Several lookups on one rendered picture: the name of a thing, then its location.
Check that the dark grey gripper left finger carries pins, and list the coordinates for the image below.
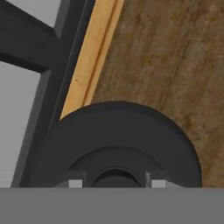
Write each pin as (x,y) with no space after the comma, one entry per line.
(76,183)

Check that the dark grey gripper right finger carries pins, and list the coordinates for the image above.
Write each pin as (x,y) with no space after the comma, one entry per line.
(157,183)

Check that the black cupboard frame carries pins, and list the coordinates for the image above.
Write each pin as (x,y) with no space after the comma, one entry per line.
(35,43)

